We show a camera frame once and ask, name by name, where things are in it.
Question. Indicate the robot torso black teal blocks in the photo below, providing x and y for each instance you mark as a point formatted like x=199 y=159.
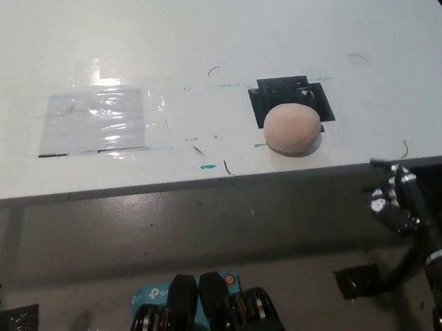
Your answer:
x=206 y=313

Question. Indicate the black tape floor patch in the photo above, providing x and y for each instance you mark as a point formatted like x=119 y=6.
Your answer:
x=16 y=319
x=359 y=282

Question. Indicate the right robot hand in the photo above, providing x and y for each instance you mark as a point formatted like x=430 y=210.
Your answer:
x=417 y=205

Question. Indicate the pink dumpling toy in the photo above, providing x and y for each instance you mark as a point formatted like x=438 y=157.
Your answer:
x=291 y=128

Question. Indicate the black tape mask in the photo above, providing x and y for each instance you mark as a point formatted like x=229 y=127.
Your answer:
x=275 y=90

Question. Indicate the clear plastic taped sheet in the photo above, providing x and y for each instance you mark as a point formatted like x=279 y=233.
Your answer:
x=93 y=121

